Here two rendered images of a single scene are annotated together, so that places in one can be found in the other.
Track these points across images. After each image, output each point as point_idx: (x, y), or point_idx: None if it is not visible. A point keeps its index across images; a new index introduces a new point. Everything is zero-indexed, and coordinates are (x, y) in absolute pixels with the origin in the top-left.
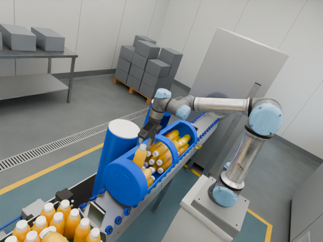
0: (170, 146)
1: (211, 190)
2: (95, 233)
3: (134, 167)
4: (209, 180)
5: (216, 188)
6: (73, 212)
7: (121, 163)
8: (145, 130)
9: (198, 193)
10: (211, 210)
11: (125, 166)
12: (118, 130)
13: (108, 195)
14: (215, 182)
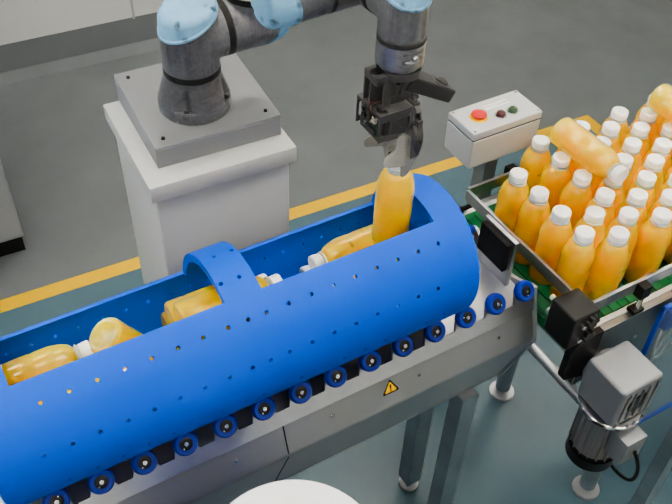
0: (224, 245)
1: (223, 97)
2: (518, 170)
3: (419, 184)
4: (176, 138)
5: None
6: (564, 209)
7: (455, 206)
8: (434, 79)
9: (251, 121)
10: (257, 86)
11: (446, 191)
12: None
13: (442, 322)
14: (210, 83)
